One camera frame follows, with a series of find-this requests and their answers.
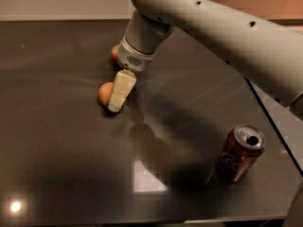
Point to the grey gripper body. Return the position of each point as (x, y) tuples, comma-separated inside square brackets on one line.
[(132, 57)]

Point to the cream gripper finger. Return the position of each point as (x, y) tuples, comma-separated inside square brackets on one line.
[(124, 82)]

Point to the orange fruit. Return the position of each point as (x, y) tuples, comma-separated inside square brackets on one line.
[(104, 93)]

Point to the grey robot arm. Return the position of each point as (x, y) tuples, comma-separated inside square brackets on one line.
[(267, 54)]

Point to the red coke can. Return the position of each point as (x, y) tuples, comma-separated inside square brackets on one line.
[(242, 147)]

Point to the red apple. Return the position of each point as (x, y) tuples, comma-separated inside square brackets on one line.
[(114, 52)]

